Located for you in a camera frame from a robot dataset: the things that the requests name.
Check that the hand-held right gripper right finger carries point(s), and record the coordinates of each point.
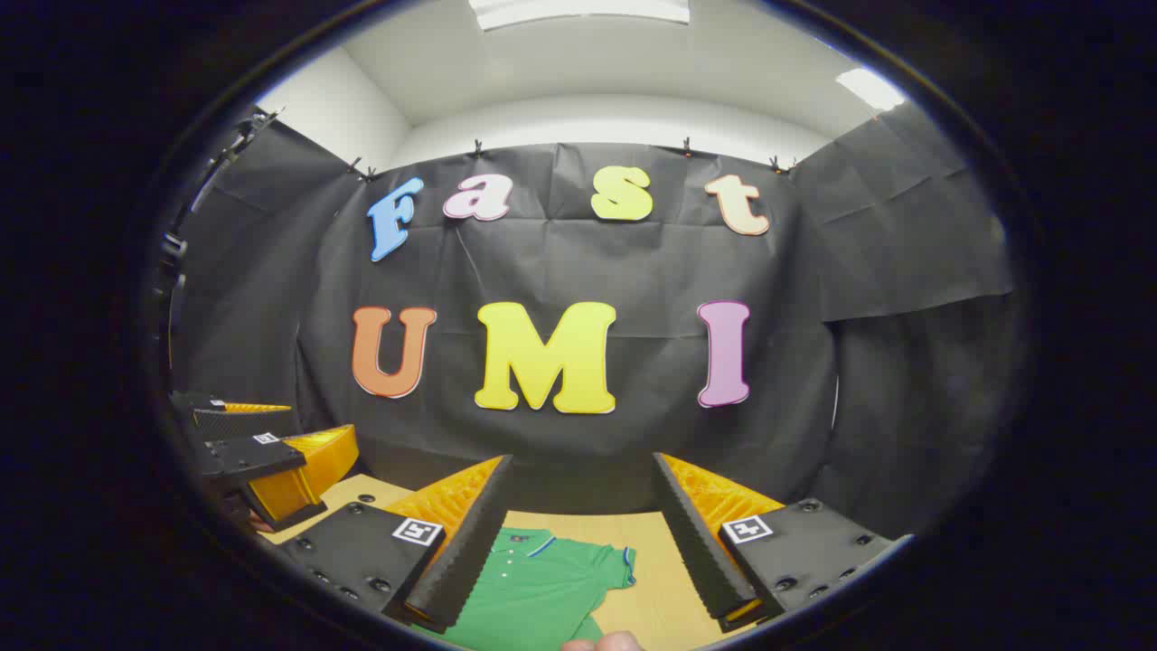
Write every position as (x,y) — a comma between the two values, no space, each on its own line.
(696,538)

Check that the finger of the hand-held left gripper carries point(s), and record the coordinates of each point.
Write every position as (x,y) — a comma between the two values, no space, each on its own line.
(244,423)
(249,457)

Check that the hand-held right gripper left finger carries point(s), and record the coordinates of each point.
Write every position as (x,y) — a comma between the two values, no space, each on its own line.
(470,542)

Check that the green T-shirt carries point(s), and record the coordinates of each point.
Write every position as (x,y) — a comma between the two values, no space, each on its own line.
(542,588)

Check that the black metal stand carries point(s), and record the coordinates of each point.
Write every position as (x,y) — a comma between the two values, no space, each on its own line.
(173,245)

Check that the black backdrop cloth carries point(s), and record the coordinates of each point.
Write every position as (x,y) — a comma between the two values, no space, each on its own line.
(651,271)

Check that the row of black cloth clips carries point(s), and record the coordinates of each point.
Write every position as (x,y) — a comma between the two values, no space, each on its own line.
(476,147)

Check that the ceiling light panel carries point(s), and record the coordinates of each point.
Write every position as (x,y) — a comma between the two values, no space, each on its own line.
(870,89)
(578,11)

